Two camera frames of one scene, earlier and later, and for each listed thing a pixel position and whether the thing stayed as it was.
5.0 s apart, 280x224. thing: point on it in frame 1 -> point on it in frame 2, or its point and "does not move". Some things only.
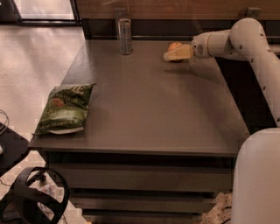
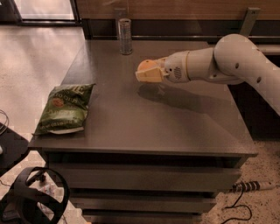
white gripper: (199, 46) -> (176, 69)
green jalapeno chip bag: (65, 110) does not move
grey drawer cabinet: (140, 138) does not move
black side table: (14, 148) does not move
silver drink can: (125, 36) does not move
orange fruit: (174, 45) -> (147, 64)
